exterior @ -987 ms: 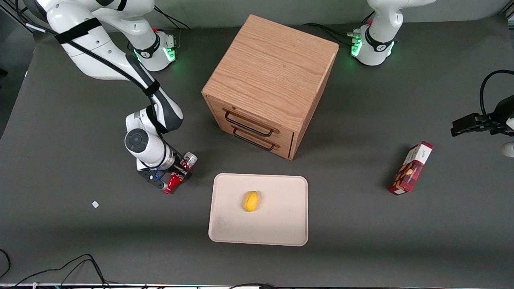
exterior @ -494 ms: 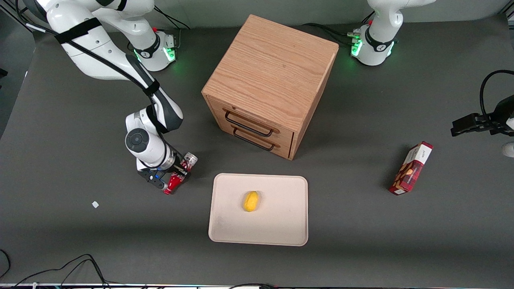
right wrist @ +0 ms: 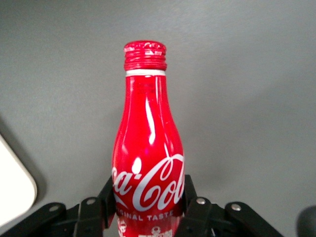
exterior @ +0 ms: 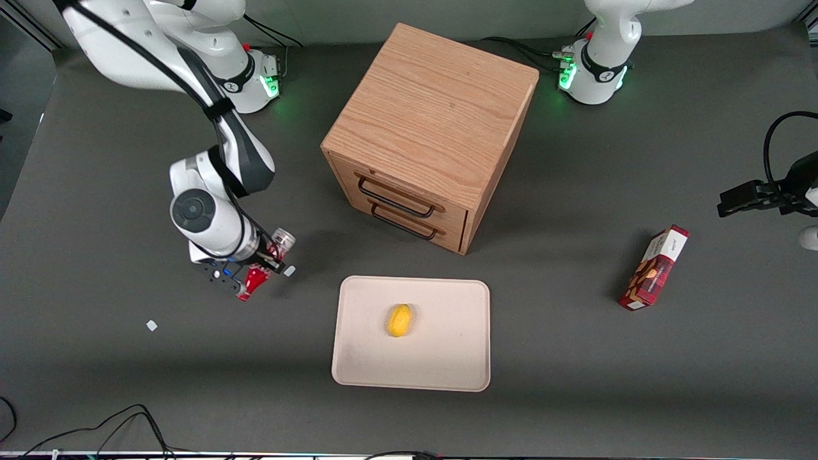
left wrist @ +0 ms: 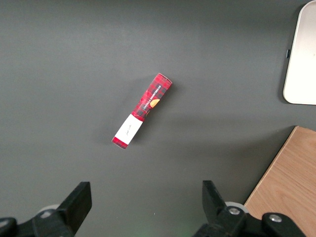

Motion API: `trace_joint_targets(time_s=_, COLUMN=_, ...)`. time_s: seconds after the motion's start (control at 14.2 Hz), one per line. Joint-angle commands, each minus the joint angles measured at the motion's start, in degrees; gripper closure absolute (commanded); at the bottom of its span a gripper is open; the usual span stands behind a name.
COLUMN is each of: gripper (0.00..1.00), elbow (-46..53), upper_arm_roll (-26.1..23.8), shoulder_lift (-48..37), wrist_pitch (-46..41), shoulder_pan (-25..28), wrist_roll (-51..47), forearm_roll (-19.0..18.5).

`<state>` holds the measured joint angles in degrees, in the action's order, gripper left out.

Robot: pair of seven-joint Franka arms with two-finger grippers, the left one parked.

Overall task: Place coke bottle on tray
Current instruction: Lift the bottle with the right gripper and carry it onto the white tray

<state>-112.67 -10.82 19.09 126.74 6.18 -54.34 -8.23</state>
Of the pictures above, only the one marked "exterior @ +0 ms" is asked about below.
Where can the wooden drawer cabinet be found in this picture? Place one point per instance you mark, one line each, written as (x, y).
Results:
(434, 108)

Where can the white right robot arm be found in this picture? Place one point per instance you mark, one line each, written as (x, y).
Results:
(211, 217)

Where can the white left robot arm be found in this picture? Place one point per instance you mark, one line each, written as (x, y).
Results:
(597, 70)

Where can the red coke bottle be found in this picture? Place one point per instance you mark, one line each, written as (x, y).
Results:
(254, 281)

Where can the beige rectangular tray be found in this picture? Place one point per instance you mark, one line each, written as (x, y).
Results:
(447, 345)

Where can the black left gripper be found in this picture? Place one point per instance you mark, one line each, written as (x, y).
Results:
(790, 191)

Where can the red cookie box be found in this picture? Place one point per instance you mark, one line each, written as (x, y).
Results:
(653, 271)

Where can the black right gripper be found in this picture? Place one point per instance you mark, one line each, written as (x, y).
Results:
(267, 258)

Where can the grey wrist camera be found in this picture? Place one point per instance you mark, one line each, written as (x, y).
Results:
(810, 238)
(217, 276)

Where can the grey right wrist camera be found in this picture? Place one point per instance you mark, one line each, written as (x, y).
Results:
(217, 276)

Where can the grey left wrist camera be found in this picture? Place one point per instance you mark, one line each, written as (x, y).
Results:
(810, 238)

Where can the yellow lemon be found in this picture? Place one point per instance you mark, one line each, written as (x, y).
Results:
(399, 321)

